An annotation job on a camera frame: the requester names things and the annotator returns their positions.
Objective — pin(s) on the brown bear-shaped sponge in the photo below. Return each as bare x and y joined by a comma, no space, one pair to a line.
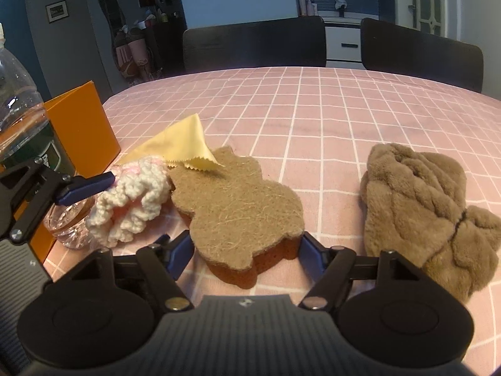
241,223

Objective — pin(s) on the pink checked tablecloth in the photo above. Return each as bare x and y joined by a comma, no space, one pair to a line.
312,129

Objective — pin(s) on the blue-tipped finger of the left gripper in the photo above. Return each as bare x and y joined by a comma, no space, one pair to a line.
79,188

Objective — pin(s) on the clear plastic water bottle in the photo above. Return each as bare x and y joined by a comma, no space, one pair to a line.
26,133

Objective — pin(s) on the left black chair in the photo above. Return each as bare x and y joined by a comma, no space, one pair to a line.
299,41

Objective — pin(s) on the yellow microfiber cloth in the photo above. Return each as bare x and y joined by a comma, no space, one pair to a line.
180,144

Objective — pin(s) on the black chair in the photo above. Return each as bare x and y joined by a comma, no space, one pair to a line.
391,48
299,41

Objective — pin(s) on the brown plush cloth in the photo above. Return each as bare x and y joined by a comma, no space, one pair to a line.
415,204

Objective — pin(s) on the white glazed door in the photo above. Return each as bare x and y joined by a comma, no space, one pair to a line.
437,17

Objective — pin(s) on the small framed picture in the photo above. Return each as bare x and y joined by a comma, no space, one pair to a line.
57,11

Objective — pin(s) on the white drawer cabinet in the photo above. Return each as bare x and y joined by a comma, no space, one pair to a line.
343,43

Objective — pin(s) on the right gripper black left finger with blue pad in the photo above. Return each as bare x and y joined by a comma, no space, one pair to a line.
107,307

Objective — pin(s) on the orange cardboard box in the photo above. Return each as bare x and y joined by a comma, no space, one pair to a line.
83,128

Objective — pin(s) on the right black chair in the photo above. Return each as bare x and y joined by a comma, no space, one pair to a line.
391,48

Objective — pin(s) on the pink white crochet scrunchie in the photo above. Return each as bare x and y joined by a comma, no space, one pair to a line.
136,197

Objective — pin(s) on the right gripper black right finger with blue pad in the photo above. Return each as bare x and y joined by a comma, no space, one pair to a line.
385,307

